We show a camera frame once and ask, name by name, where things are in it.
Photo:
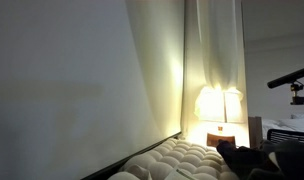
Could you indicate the black cloth with white patches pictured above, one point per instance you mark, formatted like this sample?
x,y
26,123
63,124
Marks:
x,y
252,160

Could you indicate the lamp with wooden base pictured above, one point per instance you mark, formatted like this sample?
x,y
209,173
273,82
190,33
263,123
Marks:
x,y
212,103

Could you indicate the white bedside table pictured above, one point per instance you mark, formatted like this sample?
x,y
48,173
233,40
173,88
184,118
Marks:
x,y
198,133

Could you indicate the white tufted mattress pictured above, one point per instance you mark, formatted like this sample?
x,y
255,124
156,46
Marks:
x,y
178,156

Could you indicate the white bedding pile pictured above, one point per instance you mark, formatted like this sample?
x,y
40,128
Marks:
x,y
292,123

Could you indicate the wooden post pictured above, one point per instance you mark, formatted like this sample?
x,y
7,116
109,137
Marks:
x,y
255,131

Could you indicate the black camera bar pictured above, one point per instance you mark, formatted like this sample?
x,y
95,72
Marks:
x,y
288,78

